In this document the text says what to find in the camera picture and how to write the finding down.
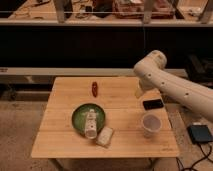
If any wooden table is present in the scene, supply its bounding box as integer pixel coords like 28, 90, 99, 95
31, 77, 179, 161

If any white patterned cup lying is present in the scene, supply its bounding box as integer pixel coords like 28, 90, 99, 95
84, 109, 97, 139

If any long workbench shelf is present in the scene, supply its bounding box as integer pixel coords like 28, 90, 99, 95
0, 0, 213, 27

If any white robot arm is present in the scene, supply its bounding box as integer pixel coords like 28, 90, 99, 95
133, 50, 213, 123

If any dark blue box device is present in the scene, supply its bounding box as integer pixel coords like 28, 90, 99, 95
187, 125, 213, 144

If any red chili pepper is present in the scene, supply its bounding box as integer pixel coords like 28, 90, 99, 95
92, 82, 98, 97

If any white plastic cup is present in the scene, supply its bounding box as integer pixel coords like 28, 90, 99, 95
141, 114, 162, 138

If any green round plate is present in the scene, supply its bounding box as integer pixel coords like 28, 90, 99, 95
72, 103, 106, 136

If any black smartphone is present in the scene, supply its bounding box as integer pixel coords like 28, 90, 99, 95
143, 99, 164, 110

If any black cable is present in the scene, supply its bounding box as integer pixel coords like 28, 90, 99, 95
175, 143, 213, 171

